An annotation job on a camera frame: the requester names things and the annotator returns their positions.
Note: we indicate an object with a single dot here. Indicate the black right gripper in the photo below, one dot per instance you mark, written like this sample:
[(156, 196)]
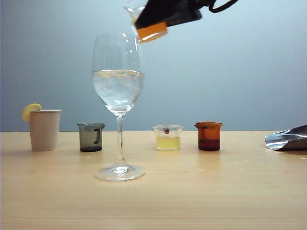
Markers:
[(187, 14)]

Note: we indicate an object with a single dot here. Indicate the clear orange juice measuring cup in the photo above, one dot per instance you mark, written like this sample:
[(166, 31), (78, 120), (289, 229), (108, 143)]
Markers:
[(153, 33)]

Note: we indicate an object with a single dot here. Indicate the clear stemmed wine glass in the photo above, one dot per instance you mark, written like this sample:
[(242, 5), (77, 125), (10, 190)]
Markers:
[(117, 91)]

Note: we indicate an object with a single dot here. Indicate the clear measuring cup yellow juice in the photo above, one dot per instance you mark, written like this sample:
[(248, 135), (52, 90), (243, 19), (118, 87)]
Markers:
[(168, 143)]

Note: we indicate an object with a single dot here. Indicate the amber brown measuring cup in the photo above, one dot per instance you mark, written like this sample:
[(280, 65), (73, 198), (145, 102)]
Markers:
[(208, 136)]

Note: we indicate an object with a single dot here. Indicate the smoky grey measuring cup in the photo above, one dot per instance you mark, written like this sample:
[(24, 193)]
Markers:
[(87, 140)]

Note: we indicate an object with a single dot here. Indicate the white paper cup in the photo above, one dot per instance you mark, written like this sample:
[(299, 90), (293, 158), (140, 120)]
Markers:
[(44, 131)]

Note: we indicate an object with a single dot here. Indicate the yellow lemon slice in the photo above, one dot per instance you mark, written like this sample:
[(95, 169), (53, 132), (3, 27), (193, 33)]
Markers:
[(27, 112)]

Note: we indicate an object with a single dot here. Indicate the silver foil bag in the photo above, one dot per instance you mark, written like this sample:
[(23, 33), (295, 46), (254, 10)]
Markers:
[(283, 140)]

